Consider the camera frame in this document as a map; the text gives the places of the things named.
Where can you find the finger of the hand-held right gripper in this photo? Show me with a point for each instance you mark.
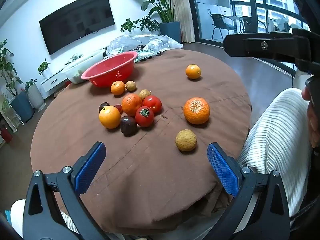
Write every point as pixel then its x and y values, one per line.
pixel 250 46

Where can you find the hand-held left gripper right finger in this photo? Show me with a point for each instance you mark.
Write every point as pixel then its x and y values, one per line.
pixel 222 167

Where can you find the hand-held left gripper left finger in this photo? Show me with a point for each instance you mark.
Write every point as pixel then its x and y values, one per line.
pixel 90 167

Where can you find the tan longan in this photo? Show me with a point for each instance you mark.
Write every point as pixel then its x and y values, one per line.
pixel 144 93
pixel 130 85
pixel 186 140

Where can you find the yellow-orange smooth orange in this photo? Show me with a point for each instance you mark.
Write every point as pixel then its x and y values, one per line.
pixel 109 117

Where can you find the dark purple plum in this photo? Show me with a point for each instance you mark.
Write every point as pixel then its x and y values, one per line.
pixel 128 126
pixel 103 106

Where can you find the small smooth orange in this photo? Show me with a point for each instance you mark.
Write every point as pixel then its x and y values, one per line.
pixel 117 87
pixel 193 71

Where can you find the large bumpy mandarin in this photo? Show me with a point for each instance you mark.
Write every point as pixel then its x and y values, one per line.
pixel 196 110
pixel 131 104

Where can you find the small red cherry tomato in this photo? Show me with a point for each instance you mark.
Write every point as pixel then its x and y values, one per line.
pixel 118 108

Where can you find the red tomato with green calyx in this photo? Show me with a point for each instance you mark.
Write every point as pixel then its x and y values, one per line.
pixel 144 117

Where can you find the red plastic colander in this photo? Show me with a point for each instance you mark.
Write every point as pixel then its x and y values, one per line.
pixel 110 65

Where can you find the person's right hand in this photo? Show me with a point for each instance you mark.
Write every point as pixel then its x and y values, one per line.
pixel 313 122

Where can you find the black balcony chair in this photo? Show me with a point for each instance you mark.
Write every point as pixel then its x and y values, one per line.
pixel 248 23
pixel 221 23

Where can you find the person's left leg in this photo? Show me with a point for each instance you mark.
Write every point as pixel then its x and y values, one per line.
pixel 70 225

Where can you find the person's leg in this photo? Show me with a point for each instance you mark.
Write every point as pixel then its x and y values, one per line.
pixel 275 135
pixel 70 225

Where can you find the person's right leg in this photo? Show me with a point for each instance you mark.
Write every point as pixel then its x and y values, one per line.
pixel 275 135

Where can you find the beige curtain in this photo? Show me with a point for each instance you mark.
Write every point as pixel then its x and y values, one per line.
pixel 183 12

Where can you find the tall leafy plant blue pot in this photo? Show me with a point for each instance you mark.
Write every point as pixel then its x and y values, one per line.
pixel 170 31

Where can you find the small red bin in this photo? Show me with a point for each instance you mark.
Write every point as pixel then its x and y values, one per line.
pixel 6 135

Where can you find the plant in tall white pot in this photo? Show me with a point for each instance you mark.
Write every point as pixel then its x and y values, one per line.
pixel 35 96

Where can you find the leafy tree in blue pot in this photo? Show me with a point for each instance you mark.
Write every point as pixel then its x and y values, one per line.
pixel 21 105

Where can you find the white television cabinet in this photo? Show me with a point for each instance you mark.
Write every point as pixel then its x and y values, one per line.
pixel 53 81

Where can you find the white plastic basin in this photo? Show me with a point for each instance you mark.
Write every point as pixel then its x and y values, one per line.
pixel 72 70

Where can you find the bushy small-leaf plant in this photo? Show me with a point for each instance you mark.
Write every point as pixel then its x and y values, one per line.
pixel 147 23

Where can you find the small plant white pot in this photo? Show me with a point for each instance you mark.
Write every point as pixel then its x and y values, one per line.
pixel 128 25
pixel 44 68

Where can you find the pile of dark cherries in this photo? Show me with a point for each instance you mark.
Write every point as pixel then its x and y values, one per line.
pixel 140 47

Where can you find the clear plastic bag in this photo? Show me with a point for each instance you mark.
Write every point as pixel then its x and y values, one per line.
pixel 130 41

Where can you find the black wall television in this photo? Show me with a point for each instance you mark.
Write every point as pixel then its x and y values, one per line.
pixel 77 21

